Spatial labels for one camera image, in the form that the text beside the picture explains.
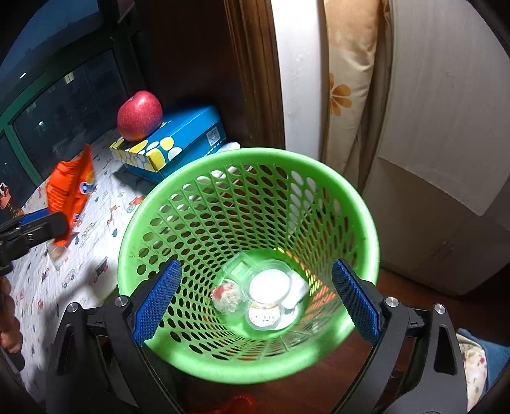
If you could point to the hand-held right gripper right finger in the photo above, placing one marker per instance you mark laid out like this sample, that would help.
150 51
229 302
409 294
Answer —
356 302

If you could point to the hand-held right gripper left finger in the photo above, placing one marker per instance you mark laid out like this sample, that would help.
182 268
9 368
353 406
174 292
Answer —
157 302

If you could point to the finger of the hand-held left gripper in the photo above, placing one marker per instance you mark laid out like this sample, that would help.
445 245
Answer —
34 217
50 229

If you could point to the orange snack packet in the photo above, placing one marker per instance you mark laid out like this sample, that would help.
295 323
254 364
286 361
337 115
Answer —
71 187

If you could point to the clear cup with red scrap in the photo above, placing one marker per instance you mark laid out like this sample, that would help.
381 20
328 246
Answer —
227 296

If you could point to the clear plastic cup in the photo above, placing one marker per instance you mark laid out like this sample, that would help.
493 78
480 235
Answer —
57 251
239 270

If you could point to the white plastic lid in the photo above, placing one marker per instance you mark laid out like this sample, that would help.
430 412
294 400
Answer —
269 286

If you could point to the small pudding cup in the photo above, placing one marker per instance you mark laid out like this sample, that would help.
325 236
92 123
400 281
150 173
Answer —
263 316

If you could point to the green mesh wastebasket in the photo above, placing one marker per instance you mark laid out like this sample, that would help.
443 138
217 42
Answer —
255 155

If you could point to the person's left hand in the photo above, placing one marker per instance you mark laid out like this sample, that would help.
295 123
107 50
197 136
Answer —
8 318

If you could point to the printed blanket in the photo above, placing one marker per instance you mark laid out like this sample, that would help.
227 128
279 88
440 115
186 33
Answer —
99 246

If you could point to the red plastic thing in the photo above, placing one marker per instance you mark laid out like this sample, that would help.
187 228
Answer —
235 404

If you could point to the floral cloth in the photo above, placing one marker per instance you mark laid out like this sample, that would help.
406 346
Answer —
474 366

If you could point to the red apple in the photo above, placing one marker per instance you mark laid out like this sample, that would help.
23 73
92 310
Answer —
139 115

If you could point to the blue spotted tissue box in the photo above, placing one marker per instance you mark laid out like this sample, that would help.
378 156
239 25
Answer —
191 127

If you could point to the dark wooden panel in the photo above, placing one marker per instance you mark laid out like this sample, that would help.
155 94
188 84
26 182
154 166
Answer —
199 51

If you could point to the floral curtain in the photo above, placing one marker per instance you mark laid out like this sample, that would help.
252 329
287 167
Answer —
350 59

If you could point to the green window frame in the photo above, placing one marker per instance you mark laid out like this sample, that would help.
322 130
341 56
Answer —
121 47

